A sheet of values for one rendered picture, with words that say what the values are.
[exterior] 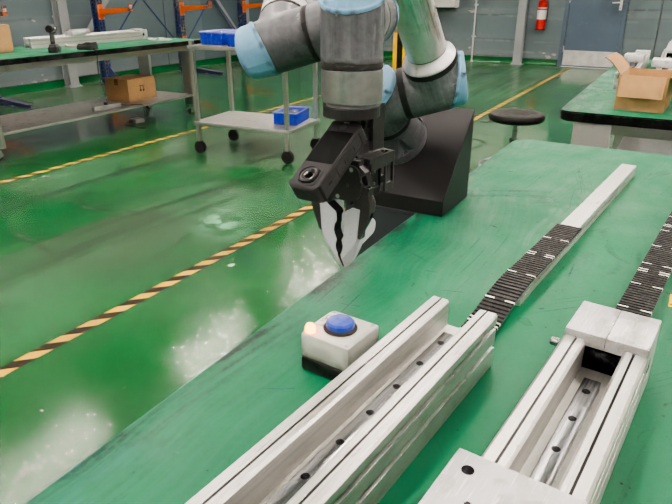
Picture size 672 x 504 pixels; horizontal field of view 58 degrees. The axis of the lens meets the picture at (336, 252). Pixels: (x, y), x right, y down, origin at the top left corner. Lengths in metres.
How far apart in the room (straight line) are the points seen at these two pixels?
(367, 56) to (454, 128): 0.84
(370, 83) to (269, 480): 0.45
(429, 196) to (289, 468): 0.94
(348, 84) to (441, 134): 0.84
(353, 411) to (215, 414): 0.19
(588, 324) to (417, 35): 0.69
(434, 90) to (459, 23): 11.16
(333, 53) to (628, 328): 0.51
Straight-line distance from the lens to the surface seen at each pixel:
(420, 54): 1.33
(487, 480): 0.55
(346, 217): 0.78
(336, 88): 0.74
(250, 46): 0.87
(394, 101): 1.39
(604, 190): 1.69
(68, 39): 6.57
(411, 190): 1.49
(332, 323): 0.85
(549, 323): 1.05
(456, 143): 1.53
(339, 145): 0.73
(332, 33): 0.73
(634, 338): 0.86
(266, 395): 0.84
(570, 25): 11.98
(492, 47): 12.34
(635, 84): 3.02
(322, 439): 0.69
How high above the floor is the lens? 1.28
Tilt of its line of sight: 23 degrees down
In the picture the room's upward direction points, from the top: straight up
